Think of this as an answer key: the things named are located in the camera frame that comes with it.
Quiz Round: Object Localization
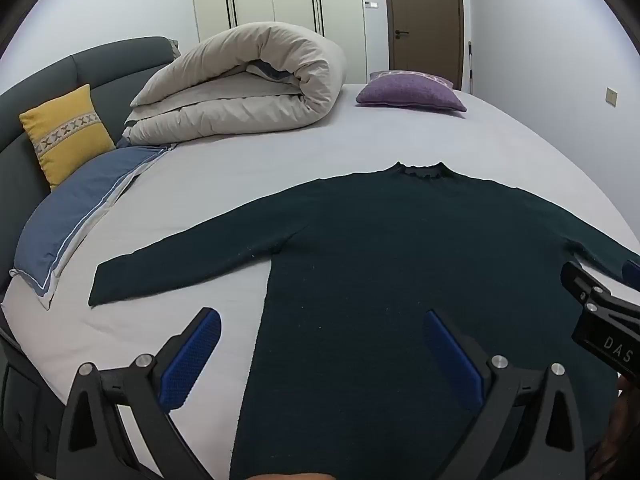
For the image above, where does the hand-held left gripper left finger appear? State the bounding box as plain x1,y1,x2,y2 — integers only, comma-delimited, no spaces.
55,306,222,480

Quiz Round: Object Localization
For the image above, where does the bed with white sheet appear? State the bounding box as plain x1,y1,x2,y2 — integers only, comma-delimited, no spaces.
0,80,640,480

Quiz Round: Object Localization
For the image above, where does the beige folded duvet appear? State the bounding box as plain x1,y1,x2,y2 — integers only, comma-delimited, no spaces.
122,21,348,147

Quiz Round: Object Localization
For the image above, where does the purple cushion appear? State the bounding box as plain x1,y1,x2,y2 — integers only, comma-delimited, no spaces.
356,70,468,113

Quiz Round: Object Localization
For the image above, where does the yellow patterned cushion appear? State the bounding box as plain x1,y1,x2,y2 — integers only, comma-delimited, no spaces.
19,84,117,192

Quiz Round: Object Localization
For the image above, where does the blue pillow with white trim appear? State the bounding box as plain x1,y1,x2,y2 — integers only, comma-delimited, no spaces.
10,144,181,311

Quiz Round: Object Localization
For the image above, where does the brown wooden door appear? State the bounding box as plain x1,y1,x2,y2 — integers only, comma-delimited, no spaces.
382,0,466,92

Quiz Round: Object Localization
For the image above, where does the dark green knit sweater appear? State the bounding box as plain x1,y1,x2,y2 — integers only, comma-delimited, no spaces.
88,161,640,480

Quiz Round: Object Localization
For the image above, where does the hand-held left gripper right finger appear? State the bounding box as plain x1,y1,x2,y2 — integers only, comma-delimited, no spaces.
424,309,587,480

